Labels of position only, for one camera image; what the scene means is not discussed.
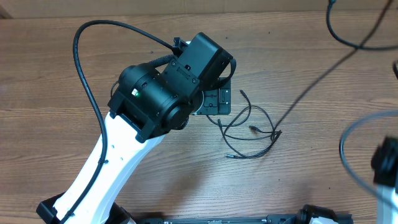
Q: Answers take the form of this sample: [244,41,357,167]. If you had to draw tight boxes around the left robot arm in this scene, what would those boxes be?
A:
[36,33,236,223]

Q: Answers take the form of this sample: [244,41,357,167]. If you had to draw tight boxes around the cardboard backdrop panel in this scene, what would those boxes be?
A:
[0,0,398,19]

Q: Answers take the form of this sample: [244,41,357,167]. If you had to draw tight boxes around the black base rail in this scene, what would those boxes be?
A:
[133,204,354,224]

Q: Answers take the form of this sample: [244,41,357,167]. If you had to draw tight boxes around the thick black USB cable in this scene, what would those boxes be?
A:
[270,0,398,141]

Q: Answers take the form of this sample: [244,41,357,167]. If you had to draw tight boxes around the thin black USB cable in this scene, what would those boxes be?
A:
[206,89,283,160]

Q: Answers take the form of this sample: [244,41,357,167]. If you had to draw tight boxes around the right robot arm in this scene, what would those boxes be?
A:
[371,136,397,224]

